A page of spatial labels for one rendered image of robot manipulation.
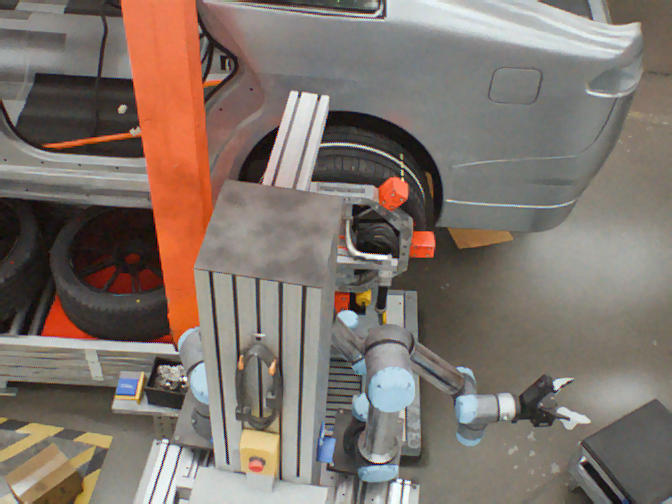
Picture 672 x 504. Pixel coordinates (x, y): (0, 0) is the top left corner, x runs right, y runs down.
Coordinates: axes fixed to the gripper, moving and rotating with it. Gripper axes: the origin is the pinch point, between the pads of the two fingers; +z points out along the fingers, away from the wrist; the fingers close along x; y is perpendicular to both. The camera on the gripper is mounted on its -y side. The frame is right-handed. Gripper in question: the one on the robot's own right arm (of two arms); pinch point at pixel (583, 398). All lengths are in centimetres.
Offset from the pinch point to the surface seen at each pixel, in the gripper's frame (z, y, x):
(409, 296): -17, 97, -143
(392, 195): -41, -3, -91
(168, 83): -111, -65, -62
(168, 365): -122, 58, -72
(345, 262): -58, 15, -77
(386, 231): -43, 8, -85
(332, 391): -57, 106, -95
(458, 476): -8, 117, -56
